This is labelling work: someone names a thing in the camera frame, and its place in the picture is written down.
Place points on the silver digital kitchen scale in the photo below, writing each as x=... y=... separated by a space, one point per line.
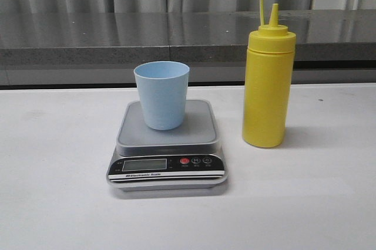
x=187 y=157

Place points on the light blue plastic cup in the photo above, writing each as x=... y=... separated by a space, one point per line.
x=162 y=88

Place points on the yellow squeeze bottle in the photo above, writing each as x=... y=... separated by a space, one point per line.
x=269 y=66

